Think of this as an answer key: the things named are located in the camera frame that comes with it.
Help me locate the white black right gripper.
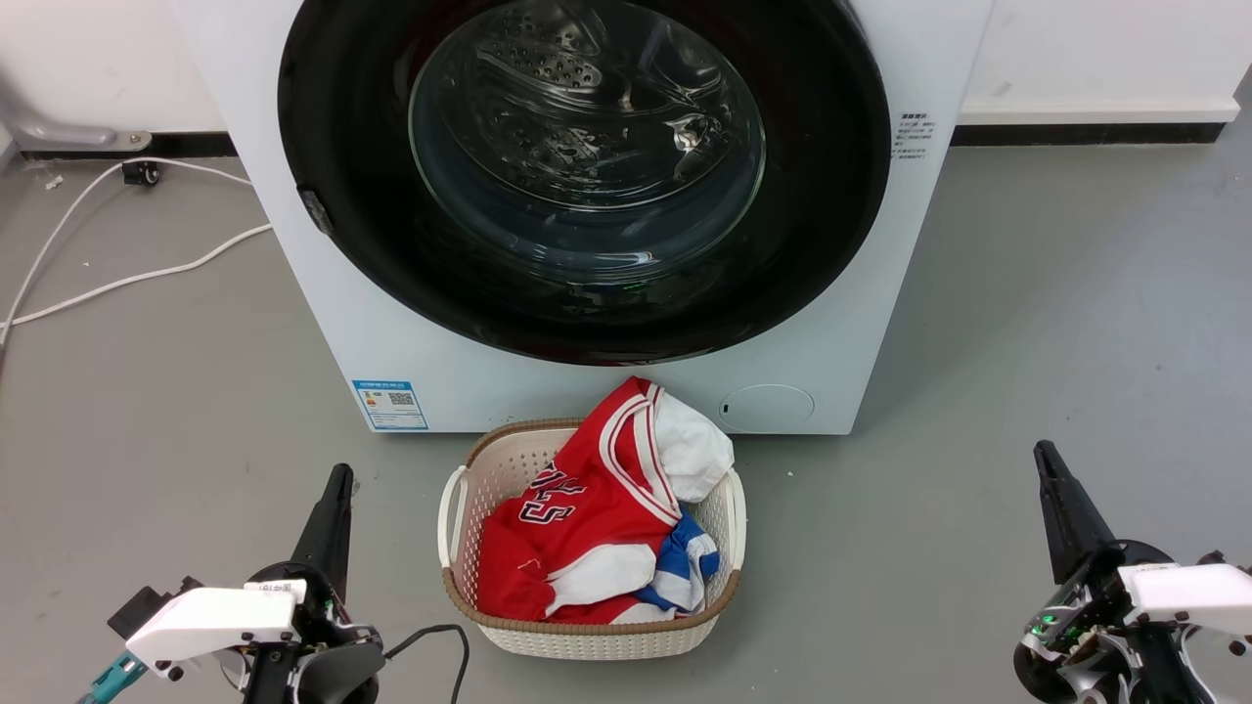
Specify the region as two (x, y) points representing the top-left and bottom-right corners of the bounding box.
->
(1013, 442), (1252, 704)

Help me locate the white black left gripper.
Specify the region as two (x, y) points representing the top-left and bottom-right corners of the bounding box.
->
(125, 465), (387, 704)

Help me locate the black round glass washer door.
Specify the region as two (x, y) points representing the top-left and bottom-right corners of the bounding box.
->
(277, 0), (892, 367)

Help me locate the white front-load washing machine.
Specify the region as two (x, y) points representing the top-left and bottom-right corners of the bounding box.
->
(171, 0), (994, 436)

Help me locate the blue energy label sticker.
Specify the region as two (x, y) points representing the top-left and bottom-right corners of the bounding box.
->
(351, 379), (429, 432)

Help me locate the red basketball jersey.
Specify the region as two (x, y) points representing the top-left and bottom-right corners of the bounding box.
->
(476, 376), (686, 625)

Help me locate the cream plastic laundry basket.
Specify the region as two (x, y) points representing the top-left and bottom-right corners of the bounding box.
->
(437, 418), (747, 661)

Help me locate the round white filter cover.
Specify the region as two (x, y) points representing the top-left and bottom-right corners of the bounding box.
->
(719, 383), (816, 428)

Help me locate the blue and white striped garment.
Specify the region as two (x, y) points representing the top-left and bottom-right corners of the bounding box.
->
(634, 510), (722, 615)

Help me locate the stainless steel washer drum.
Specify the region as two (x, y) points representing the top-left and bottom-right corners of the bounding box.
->
(419, 0), (766, 216)

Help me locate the teal cable connector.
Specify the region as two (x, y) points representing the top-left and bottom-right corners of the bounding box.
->
(76, 651), (150, 704)

